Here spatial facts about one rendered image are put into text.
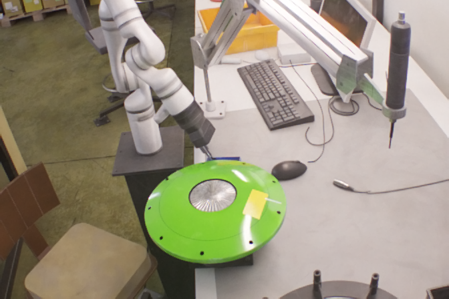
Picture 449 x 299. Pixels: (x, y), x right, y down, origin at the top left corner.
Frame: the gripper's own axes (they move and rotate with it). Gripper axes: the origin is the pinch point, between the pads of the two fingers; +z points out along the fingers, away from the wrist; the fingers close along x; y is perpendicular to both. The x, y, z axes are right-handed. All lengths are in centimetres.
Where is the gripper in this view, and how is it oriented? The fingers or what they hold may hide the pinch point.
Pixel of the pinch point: (212, 158)
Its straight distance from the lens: 127.3
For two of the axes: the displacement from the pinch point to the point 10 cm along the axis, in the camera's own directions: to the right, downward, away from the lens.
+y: 8.0, -3.2, -5.0
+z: 5.4, 7.5, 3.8
